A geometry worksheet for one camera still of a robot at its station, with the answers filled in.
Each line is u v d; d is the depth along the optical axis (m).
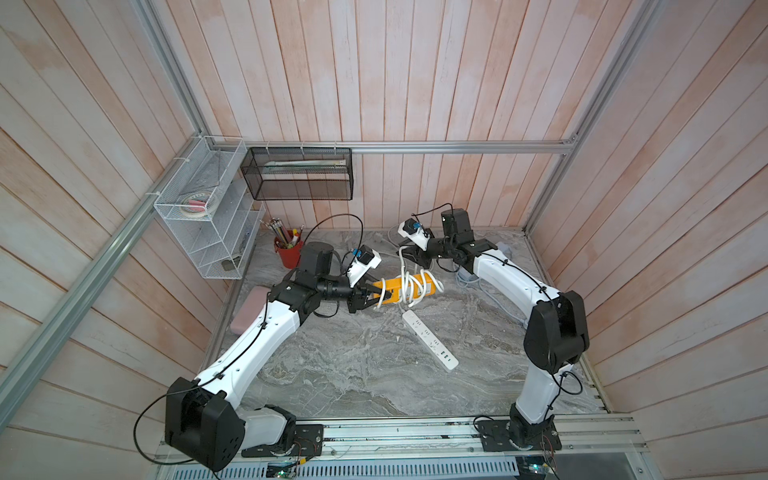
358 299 0.64
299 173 1.03
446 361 0.84
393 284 0.69
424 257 0.76
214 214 0.72
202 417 0.38
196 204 0.74
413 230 0.73
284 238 1.02
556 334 0.49
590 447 0.74
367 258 0.61
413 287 0.68
